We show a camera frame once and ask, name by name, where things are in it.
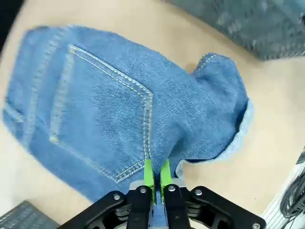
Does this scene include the grey floor cables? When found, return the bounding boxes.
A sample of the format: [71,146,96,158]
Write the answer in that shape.
[280,146,305,219]

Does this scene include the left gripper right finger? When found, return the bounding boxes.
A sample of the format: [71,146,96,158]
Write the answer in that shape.
[159,159,266,229]

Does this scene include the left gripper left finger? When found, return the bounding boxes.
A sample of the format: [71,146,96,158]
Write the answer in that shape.
[56,158,157,229]

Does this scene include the grey plastic woven basket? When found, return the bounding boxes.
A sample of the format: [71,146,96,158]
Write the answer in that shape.
[0,200,60,229]
[166,0,305,62]

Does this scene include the dark blue denim shorts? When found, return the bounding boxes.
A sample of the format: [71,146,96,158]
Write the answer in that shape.
[2,25,255,229]

